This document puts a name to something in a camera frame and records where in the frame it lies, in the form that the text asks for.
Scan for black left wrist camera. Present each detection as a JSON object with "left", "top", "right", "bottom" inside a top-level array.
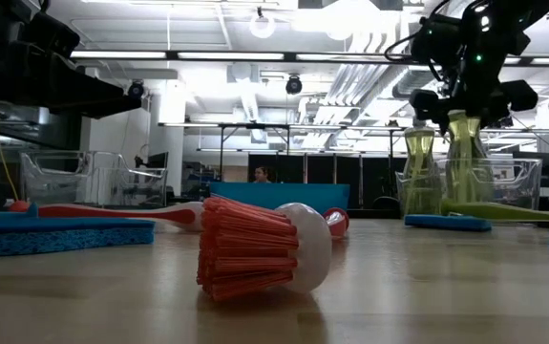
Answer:
[{"left": 18, "top": 11, "right": 82, "bottom": 58}]

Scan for white ring light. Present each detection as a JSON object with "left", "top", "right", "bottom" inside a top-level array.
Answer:
[{"left": 248, "top": 12, "right": 277, "bottom": 40}]

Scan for black ceiling spot camera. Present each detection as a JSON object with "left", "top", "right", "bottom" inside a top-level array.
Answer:
[
  {"left": 285, "top": 75, "right": 304, "bottom": 97},
  {"left": 127, "top": 79, "right": 146, "bottom": 101}
]

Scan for yellow cable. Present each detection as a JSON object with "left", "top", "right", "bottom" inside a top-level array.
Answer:
[{"left": 0, "top": 98, "right": 20, "bottom": 202}]

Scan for yellow soap pump bottle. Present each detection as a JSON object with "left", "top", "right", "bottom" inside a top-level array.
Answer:
[
  {"left": 444, "top": 109, "right": 491, "bottom": 204},
  {"left": 401, "top": 118, "right": 441, "bottom": 217}
]

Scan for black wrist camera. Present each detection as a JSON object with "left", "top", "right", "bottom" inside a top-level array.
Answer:
[
  {"left": 18, "top": 11, "right": 82, "bottom": 58},
  {"left": 410, "top": 13, "right": 466, "bottom": 63}
]

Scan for green dish brush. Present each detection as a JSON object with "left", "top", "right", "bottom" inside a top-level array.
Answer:
[{"left": 439, "top": 199, "right": 549, "bottom": 225}]

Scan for person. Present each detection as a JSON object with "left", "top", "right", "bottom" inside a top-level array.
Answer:
[{"left": 253, "top": 165, "right": 273, "bottom": 184}]

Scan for clear plastic bin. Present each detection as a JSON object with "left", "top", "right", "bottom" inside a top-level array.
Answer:
[
  {"left": 394, "top": 157, "right": 543, "bottom": 219},
  {"left": 19, "top": 150, "right": 170, "bottom": 209}
]

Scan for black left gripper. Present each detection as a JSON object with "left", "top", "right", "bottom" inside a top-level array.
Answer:
[{"left": 0, "top": 52, "right": 142, "bottom": 119}]

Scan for small black monitor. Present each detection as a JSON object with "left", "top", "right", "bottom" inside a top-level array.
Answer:
[{"left": 147, "top": 151, "right": 170, "bottom": 170}]

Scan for black overhead frame bar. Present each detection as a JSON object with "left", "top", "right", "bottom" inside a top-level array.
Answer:
[{"left": 71, "top": 50, "right": 549, "bottom": 67}]

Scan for red and white dish brush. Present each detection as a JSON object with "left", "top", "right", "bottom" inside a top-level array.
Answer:
[
  {"left": 196, "top": 196, "right": 350, "bottom": 303},
  {"left": 8, "top": 200, "right": 204, "bottom": 234}
]

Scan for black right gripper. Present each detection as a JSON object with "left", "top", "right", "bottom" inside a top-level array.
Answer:
[{"left": 408, "top": 42, "right": 539, "bottom": 134}]

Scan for black metal table frame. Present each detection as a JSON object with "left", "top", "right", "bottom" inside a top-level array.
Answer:
[{"left": 158, "top": 121, "right": 447, "bottom": 198}]

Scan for blue plastic bin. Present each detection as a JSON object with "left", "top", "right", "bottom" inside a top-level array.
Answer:
[{"left": 209, "top": 181, "right": 352, "bottom": 215}]

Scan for black partition panels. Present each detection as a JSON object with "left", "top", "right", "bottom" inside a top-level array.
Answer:
[{"left": 247, "top": 153, "right": 402, "bottom": 198}]

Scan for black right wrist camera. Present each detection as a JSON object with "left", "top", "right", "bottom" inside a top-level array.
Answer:
[{"left": 410, "top": 13, "right": 466, "bottom": 63}]

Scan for black chair backrest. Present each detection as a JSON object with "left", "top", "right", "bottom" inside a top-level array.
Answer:
[{"left": 372, "top": 195, "right": 402, "bottom": 211}]

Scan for blue wavy sponge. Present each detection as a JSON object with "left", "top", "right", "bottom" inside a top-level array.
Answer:
[
  {"left": 403, "top": 214, "right": 494, "bottom": 233},
  {"left": 0, "top": 218, "right": 157, "bottom": 259}
]

